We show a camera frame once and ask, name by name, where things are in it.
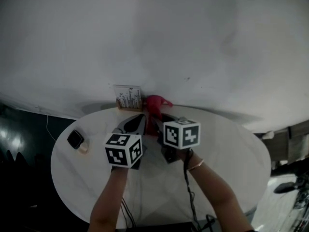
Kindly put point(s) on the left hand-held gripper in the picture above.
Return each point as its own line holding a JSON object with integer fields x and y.
{"x": 116, "y": 153}

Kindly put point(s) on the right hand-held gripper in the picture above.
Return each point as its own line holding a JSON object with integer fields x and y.
{"x": 181, "y": 134}

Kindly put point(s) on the red cloth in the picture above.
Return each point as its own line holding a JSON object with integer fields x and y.
{"x": 154, "y": 104}

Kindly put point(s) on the person's right forearm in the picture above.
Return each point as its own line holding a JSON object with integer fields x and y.
{"x": 214, "y": 197}

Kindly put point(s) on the person's left forearm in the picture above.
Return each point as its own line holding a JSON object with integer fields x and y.
{"x": 108, "y": 197}

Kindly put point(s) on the white oval table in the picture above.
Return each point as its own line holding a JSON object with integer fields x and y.
{"x": 229, "y": 158}

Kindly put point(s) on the printed card in wooden stand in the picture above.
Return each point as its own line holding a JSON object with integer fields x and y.
{"x": 128, "y": 97}

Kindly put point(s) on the black square smartwatch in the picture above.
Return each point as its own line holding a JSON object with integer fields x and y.
{"x": 74, "y": 139}

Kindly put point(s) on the person's dark clothing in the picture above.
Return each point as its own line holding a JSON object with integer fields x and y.
{"x": 157, "y": 228}

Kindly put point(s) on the small white object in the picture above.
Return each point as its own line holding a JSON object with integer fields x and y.
{"x": 268, "y": 135}

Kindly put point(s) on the grey metal cabinet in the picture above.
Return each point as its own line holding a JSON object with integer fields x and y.
{"x": 285, "y": 144}

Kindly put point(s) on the black stand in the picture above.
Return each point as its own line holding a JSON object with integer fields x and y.
{"x": 283, "y": 187}

